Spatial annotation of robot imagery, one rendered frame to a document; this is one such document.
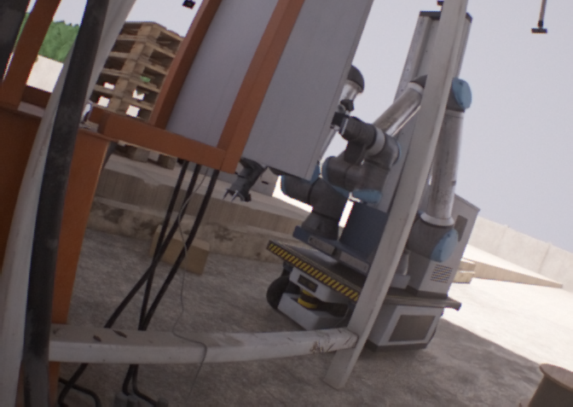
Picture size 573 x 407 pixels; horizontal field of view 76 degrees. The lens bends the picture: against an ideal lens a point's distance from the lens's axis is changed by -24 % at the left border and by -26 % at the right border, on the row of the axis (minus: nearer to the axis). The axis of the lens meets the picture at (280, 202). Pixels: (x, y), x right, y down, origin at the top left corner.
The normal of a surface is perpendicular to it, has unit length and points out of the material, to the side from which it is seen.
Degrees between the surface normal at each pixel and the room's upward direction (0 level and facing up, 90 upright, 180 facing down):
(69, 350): 90
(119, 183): 90
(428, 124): 99
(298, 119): 90
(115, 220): 84
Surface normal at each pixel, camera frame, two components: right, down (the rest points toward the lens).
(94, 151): 0.71, 0.31
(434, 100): -0.71, -0.04
